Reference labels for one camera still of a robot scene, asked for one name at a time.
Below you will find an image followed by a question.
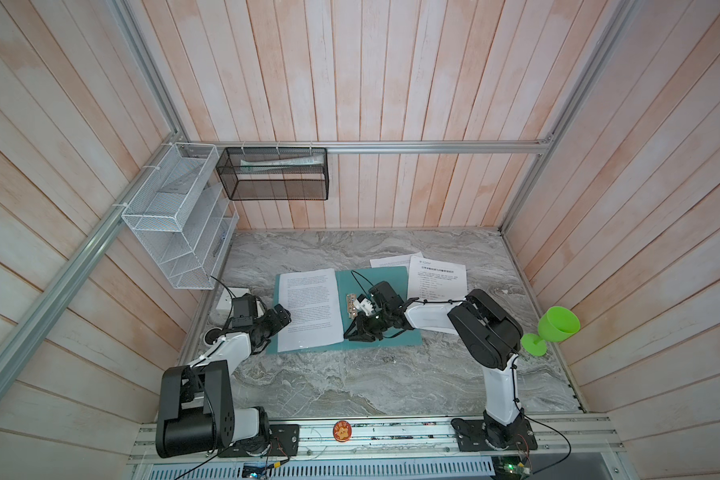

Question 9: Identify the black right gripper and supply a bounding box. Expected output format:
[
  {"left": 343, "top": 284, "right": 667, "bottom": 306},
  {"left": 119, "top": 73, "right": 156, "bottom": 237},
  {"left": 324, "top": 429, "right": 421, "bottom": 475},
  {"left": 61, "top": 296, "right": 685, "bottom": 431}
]
[{"left": 342, "top": 309, "right": 391, "bottom": 341}]

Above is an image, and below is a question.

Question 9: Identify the teal file folder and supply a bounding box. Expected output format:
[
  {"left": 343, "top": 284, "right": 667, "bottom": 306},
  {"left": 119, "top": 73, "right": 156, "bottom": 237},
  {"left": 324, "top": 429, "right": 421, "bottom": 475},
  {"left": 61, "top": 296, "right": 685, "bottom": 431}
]
[{"left": 292, "top": 266, "right": 422, "bottom": 353}]

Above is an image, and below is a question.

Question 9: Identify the paper with English text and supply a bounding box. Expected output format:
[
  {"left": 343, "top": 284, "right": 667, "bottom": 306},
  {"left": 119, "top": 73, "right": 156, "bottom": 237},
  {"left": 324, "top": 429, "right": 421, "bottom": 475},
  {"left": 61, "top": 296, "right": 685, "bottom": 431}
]
[{"left": 277, "top": 269, "right": 344, "bottom": 353}]

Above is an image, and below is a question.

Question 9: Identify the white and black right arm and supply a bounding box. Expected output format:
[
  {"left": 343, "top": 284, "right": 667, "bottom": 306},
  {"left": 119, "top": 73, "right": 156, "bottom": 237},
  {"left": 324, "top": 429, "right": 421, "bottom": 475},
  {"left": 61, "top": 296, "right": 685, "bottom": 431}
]
[{"left": 344, "top": 281, "right": 537, "bottom": 452}]

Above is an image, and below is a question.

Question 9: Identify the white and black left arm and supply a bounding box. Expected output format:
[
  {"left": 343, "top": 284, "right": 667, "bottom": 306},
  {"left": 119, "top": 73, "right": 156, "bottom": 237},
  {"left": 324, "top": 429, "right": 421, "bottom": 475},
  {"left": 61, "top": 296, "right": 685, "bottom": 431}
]
[{"left": 155, "top": 293, "right": 291, "bottom": 459}]

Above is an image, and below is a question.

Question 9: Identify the white power socket box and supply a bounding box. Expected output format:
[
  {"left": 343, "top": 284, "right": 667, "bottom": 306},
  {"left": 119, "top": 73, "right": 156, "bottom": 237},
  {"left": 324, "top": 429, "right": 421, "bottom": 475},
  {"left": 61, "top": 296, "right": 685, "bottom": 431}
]
[{"left": 209, "top": 287, "right": 250, "bottom": 327}]

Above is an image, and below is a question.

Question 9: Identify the pink tape roll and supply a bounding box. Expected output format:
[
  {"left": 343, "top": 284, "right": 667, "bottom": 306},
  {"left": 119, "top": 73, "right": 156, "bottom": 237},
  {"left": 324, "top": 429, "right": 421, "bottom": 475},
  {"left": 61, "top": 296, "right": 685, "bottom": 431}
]
[{"left": 203, "top": 327, "right": 222, "bottom": 347}]

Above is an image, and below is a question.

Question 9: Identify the paper with XDOF heading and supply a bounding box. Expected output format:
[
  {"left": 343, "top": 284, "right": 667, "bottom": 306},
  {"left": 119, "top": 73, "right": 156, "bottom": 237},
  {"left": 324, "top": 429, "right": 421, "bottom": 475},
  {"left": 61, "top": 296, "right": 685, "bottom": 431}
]
[{"left": 405, "top": 256, "right": 467, "bottom": 335}]

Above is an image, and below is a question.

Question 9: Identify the red round sticker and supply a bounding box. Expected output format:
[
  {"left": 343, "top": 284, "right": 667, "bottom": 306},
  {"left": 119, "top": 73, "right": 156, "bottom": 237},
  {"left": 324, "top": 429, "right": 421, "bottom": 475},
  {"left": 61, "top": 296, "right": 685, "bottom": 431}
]
[{"left": 332, "top": 420, "right": 352, "bottom": 443}]

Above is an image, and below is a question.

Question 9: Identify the green plastic goblet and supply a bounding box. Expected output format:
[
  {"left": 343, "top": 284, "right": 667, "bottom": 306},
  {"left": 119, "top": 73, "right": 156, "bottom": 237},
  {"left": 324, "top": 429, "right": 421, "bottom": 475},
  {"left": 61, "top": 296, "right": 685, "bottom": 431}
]
[{"left": 521, "top": 306, "right": 581, "bottom": 357}]

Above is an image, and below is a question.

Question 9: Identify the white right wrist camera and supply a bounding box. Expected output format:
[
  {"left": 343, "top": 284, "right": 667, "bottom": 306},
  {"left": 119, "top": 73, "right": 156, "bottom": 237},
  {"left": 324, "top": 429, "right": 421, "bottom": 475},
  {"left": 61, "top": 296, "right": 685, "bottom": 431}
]
[{"left": 356, "top": 295, "right": 377, "bottom": 318}]

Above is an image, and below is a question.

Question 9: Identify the white wire mesh shelf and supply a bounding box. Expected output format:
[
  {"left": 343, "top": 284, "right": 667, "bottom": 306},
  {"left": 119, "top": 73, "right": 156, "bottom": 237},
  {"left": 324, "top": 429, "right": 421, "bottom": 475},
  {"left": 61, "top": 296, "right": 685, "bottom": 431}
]
[{"left": 122, "top": 143, "right": 239, "bottom": 290}]

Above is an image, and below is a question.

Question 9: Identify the black wire mesh basket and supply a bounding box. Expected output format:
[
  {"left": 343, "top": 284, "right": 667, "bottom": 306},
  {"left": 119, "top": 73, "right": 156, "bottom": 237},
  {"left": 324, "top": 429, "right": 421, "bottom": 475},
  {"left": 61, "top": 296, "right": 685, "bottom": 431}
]
[{"left": 216, "top": 146, "right": 330, "bottom": 202}]

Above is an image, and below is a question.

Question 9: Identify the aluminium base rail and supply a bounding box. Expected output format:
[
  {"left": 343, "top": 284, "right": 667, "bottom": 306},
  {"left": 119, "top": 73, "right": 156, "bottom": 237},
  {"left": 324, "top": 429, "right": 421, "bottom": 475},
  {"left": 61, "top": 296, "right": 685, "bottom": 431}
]
[{"left": 124, "top": 413, "right": 638, "bottom": 479}]

